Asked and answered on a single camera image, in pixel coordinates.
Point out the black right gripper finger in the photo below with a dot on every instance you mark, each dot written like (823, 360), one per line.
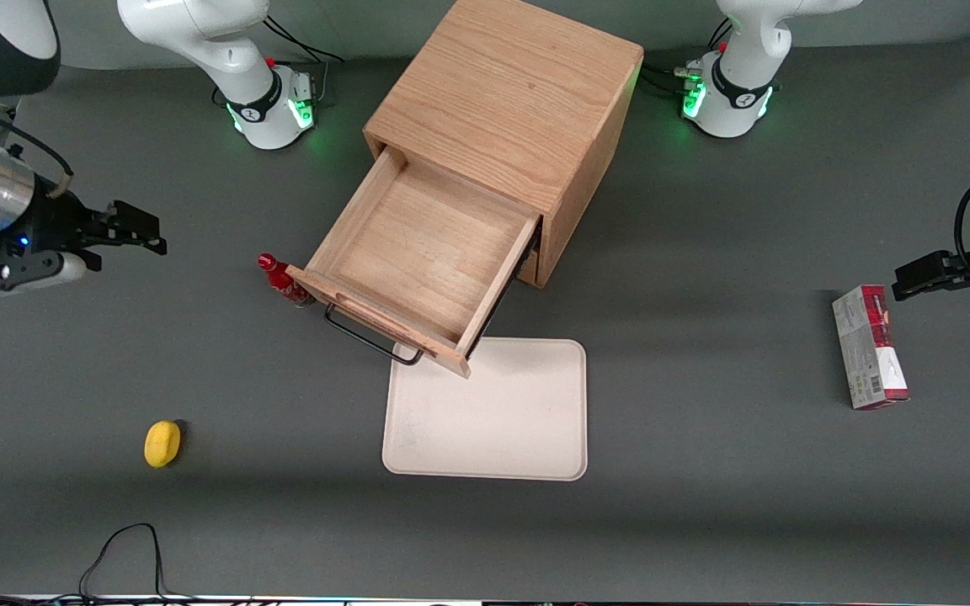
(81, 240)
(135, 225)

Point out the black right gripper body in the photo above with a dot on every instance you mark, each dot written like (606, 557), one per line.
(54, 220)

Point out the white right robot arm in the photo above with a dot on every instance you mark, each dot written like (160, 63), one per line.
(199, 25)

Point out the wooden drawer cabinet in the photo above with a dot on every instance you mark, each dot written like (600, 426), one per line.
(519, 84)

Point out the red tartan cookie box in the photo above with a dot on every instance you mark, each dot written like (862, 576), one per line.
(868, 353)

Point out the red soda bottle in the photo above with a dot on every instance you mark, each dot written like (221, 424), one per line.
(274, 271)

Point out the yellow lemon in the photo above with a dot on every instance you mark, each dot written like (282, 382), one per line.
(162, 443)

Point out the cream rectangular tray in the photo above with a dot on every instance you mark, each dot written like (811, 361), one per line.
(502, 421)

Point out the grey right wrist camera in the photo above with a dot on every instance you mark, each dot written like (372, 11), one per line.
(5, 276)

